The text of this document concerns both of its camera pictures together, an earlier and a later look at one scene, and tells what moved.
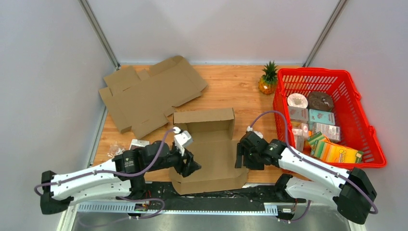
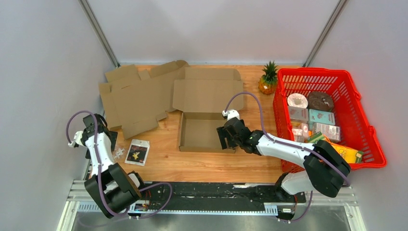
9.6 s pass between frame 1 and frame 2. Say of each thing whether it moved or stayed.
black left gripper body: moved
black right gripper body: moved
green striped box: stayed
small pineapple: stayed
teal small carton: stayed
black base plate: stayed
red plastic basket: stayed
